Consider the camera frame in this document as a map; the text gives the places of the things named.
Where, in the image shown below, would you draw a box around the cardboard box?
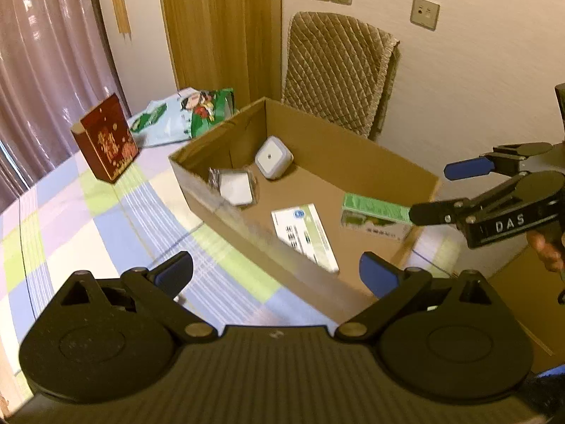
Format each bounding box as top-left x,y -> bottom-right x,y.
168,97 -> 441,324

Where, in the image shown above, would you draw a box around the pink curtain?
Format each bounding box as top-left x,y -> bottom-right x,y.
0,0 -> 130,215

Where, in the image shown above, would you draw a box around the green cartoon snack bag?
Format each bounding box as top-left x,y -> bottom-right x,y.
179,88 -> 239,139

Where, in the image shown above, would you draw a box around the person's right hand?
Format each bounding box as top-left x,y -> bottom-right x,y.
527,229 -> 565,284

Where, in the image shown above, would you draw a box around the wooden door panel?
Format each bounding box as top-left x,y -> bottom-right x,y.
156,0 -> 284,112

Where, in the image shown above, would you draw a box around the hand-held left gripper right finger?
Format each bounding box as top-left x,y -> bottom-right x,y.
334,252 -> 502,342

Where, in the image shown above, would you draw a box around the wooden wall plaque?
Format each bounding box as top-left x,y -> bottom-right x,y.
110,0 -> 132,42

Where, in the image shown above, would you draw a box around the green rectangular box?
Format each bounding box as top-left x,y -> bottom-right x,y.
340,192 -> 414,243

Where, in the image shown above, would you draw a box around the white square device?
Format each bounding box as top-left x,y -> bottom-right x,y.
254,136 -> 295,181

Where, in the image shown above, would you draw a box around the white flat printed box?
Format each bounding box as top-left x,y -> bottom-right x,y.
270,203 -> 340,273

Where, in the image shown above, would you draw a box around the dark red gold-printed box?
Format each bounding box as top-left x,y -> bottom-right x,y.
70,93 -> 141,183

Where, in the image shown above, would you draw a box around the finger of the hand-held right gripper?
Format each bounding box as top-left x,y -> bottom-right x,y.
409,171 -> 553,227
444,142 -> 555,182

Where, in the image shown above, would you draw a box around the clear-wrapped white packet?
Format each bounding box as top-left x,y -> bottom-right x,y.
208,166 -> 260,208

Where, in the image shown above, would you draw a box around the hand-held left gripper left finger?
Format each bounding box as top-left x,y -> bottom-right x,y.
61,250 -> 218,345

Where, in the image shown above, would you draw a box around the green white snack bags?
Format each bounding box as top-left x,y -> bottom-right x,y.
126,88 -> 208,149

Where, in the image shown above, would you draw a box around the beige wall data socket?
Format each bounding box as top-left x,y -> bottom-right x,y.
410,0 -> 441,32

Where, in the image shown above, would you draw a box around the beige quilted chair cover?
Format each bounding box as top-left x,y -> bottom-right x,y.
281,11 -> 402,141

